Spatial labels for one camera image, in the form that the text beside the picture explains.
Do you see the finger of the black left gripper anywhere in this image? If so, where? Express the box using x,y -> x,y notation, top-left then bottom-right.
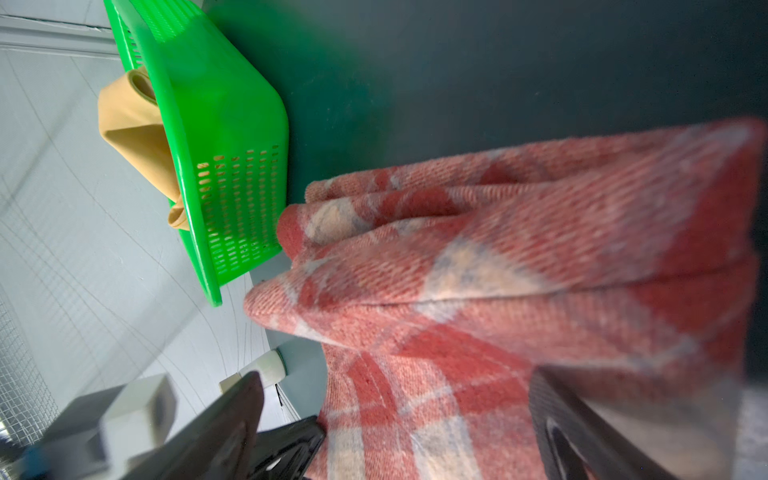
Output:
247,416 -> 326,480

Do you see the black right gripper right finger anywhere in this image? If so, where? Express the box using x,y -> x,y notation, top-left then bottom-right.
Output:
528,367 -> 674,480

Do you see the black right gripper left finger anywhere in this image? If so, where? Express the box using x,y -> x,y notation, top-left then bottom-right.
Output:
125,372 -> 264,480

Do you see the red plaid skirt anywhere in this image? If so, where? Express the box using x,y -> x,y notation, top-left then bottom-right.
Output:
244,118 -> 767,479

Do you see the green plastic basket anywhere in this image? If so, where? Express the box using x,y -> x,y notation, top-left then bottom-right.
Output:
105,1 -> 289,307

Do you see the yellow tan skirt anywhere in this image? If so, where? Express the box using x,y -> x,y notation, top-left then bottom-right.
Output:
98,67 -> 189,231

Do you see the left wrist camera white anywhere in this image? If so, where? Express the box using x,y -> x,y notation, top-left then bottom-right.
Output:
15,374 -> 177,479

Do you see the white wire basket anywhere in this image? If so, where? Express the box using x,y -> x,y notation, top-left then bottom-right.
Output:
1,291 -> 59,444

